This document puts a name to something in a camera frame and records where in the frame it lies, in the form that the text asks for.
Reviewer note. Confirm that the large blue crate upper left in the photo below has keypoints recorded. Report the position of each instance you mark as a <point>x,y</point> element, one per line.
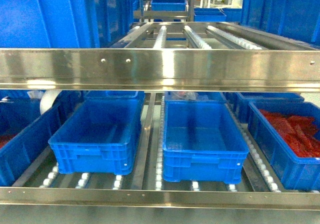
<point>62,23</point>

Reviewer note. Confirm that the stainless steel flow rack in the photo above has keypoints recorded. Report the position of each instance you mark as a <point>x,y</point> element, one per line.
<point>131,64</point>

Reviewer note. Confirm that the large blue crate upper right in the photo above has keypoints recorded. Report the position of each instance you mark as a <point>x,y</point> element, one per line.
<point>295,19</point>

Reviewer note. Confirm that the large blue crate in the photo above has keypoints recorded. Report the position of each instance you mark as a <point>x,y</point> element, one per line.
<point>62,23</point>
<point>295,19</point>

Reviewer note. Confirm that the empty blue bin left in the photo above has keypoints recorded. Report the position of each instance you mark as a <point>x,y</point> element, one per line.
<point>101,136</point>

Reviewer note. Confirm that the blue bin with red parts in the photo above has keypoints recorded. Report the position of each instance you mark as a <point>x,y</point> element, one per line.
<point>288,134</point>

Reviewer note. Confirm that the empty blue bin right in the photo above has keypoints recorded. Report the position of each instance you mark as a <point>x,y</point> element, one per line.
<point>202,142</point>

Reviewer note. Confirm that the empty blue bin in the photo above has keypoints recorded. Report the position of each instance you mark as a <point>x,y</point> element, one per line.
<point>101,136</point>
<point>202,142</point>

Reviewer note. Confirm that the blue bin far left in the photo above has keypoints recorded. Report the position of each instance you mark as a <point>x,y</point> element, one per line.
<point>24,132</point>

